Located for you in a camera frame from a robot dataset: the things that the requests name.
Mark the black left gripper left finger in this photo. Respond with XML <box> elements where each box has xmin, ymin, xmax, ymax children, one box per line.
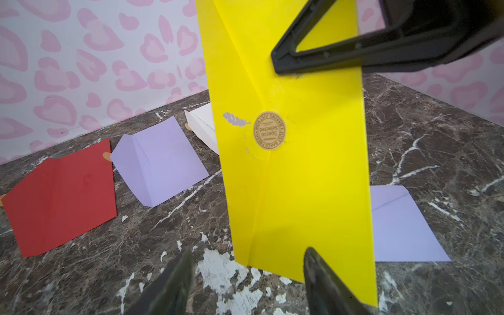
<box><xmin>125</xmin><ymin>250</ymin><xmax>194</xmax><ymax>314</ymax></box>

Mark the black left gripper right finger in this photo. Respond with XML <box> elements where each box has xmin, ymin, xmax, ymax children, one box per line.
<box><xmin>303</xmin><ymin>248</ymin><xmax>371</xmax><ymax>315</ymax></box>

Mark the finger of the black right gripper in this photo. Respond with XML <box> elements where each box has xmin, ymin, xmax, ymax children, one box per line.
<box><xmin>271</xmin><ymin>1</ymin><xmax>503</xmax><ymax>75</ymax></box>

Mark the lilac envelope with butterfly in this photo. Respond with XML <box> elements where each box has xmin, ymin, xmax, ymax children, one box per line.
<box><xmin>110</xmin><ymin>116</ymin><xmax>209</xmax><ymax>207</ymax></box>

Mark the red envelope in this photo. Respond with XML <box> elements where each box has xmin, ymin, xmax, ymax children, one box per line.
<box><xmin>1</xmin><ymin>139</ymin><xmax>117</xmax><ymax>257</ymax></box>

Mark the yellow envelope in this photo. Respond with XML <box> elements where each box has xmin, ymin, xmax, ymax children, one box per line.
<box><xmin>196</xmin><ymin>1</ymin><xmax>377</xmax><ymax>307</ymax></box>

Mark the cream white envelope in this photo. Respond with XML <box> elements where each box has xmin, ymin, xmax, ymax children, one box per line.
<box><xmin>185</xmin><ymin>103</ymin><xmax>219</xmax><ymax>155</ymax></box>

